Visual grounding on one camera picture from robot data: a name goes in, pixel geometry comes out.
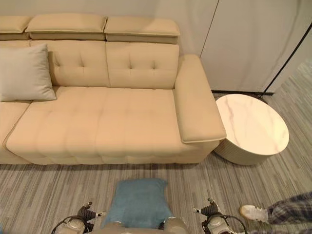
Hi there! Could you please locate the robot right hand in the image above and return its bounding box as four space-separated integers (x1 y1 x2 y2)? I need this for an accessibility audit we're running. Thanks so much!
193 197 220 218

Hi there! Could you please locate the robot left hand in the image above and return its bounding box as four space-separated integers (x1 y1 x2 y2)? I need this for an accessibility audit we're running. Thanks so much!
77 201 107 224

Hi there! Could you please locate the beige leather sofa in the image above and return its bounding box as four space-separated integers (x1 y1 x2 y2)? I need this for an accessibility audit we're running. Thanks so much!
0 14 228 167

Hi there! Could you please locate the wide beige sofa headrest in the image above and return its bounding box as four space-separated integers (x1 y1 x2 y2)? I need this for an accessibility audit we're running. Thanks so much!
103 16 181 45
25 14 108 41

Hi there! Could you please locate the person's white shoe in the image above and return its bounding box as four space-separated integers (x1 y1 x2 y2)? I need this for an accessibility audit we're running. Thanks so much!
239 204 270 223

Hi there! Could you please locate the blue cushion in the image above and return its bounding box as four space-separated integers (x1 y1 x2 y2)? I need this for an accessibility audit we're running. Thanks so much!
101 177 173 226

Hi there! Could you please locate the person's leg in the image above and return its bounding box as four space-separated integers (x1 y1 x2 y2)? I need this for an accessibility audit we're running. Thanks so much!
266 191 312 227

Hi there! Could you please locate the round marble side table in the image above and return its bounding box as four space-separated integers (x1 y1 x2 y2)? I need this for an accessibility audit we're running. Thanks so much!
213 94 290 166

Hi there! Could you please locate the grey cushion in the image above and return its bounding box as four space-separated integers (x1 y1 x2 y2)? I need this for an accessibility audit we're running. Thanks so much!
0 43 58 102

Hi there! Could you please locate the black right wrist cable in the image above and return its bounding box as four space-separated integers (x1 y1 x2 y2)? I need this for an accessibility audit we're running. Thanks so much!
220 214 247 230

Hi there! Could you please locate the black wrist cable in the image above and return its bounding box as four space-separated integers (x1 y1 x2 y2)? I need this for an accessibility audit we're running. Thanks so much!
50 214 81 234
220 214 247 230

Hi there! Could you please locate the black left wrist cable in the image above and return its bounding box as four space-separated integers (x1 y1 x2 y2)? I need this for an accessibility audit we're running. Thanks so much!
50 214 81 234

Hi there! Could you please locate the white partition with black frame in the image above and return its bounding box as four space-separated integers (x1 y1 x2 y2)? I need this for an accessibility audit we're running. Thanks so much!
199 0 312 97

